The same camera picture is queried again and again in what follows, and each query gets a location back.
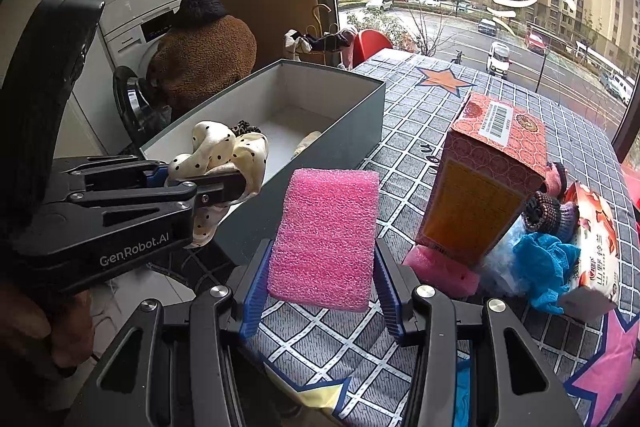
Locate white polka dot scrunchie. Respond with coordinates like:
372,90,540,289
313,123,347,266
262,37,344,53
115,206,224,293
168,121,269,247

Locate pink foam block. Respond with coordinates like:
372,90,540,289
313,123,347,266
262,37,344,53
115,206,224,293
267,168,378,312
402,244,480,299

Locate blue cloth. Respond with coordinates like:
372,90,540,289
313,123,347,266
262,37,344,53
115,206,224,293
479,215,583,316
452,358,471,427

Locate blue cloth front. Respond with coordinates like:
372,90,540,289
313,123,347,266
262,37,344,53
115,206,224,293
452,358,471,427

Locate dark knitted soft items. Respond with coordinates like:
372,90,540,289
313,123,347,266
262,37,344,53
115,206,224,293
522,162,578,243

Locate leopard print scrunchie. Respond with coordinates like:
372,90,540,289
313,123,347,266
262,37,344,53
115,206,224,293
231,120,260,136

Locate checkered star tablecloth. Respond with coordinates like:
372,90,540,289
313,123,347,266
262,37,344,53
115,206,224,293
144,46,640,427

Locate beige knitted item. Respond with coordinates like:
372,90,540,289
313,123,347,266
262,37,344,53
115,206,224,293
293,131,322,157

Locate grey storage box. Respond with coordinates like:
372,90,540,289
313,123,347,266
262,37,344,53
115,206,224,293
141,60,385,265

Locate person in brown coat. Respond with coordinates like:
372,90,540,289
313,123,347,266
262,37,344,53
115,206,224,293
145,0,257,120

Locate red yellow cardboard box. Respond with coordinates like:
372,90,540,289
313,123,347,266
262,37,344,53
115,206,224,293
416,92,548,267

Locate clothes on hanger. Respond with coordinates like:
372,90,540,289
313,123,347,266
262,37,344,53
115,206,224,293
283,3,357,70

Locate white tissue pack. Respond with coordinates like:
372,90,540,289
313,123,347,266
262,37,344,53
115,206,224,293
558,182,620,323

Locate red round chair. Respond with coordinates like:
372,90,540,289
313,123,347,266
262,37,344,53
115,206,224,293
352,29,393,67

